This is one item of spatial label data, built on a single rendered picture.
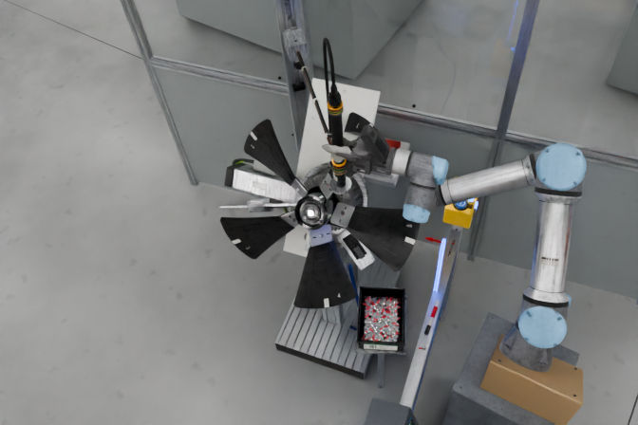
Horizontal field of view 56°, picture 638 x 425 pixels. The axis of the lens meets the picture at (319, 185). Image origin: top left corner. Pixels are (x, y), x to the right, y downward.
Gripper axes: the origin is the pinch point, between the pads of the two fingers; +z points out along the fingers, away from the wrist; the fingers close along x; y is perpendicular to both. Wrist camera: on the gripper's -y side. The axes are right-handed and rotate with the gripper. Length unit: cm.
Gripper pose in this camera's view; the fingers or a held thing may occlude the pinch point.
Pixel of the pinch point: (328, 139)
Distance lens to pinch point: 178.5
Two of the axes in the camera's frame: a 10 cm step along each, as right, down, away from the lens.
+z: -9.3, -2.4, 2.7
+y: 0.7, 6.1, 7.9
